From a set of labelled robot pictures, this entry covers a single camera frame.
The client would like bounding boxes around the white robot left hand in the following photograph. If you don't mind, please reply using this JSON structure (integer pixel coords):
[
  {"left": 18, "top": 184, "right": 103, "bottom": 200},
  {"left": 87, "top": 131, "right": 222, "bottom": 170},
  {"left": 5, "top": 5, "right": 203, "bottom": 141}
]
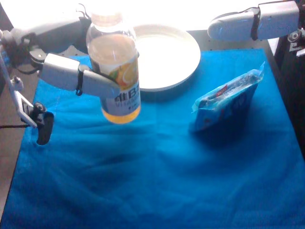
[{"left": 0, "top": 16, "right": 121, "bottom": 99}]

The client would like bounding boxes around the orange juice bottle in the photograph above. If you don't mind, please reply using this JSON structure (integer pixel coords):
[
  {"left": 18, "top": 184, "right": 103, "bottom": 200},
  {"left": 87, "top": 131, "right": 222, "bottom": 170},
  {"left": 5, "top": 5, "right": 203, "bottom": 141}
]
[{"left": 85, "top": 10, "right": 142, "bottom": 125}]

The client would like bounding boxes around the blue snack bag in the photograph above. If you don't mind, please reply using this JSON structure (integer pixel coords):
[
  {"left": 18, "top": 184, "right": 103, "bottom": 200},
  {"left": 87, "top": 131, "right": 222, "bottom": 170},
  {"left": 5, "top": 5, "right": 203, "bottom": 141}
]
[{"left": 189, "top": 61, "right": 266, "bottom": 134}]

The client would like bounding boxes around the white round plate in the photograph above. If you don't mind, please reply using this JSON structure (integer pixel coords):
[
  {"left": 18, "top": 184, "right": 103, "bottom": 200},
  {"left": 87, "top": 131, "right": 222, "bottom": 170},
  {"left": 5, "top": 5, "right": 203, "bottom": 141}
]
[{"left": 132, "top": 23, "right": 202, "bottom": 93}]

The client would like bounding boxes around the blue fabric bag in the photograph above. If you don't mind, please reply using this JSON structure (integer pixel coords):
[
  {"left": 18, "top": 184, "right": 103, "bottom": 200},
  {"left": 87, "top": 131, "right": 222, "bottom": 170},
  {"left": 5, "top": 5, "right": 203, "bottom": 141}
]
[{"left": 0, "top": 49, "right": 305, "bottom": 229}]

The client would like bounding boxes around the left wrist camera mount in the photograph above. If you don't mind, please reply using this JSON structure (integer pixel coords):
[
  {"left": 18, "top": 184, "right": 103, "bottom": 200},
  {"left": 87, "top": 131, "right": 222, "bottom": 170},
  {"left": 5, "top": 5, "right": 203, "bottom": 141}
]
[{"left": 0, "top": 56, "right": 48, "bottom": 129}]

